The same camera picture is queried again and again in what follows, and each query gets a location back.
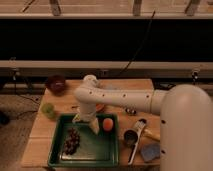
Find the dark red grape bunch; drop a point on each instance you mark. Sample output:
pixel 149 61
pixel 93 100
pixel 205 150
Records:
pixel 72 142

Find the white handled spatula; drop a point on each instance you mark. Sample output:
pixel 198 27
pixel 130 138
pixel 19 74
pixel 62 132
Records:
pixel 138 128

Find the blue sponge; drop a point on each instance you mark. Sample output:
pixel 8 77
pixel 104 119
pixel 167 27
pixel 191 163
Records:
pixel 150 152

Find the metal measuring cup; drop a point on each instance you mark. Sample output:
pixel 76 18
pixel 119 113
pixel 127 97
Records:
pixel 130 138

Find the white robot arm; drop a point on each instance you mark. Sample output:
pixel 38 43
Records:
pixel 186 119

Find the green plastic tray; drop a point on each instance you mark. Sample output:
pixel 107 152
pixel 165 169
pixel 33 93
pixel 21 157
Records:
pixel 95 150

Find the orange fruit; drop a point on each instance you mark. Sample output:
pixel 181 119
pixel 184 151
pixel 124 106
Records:
pixel 108 124

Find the yellow handled brush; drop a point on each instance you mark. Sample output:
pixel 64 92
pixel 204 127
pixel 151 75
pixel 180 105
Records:
pixel 148 133

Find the striped black red block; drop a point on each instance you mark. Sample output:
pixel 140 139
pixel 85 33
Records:
pixel 131 112

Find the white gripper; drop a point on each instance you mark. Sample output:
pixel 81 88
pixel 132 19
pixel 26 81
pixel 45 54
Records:
pixel 94 126

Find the orange bowl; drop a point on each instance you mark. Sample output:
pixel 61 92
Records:
pixel 100 107

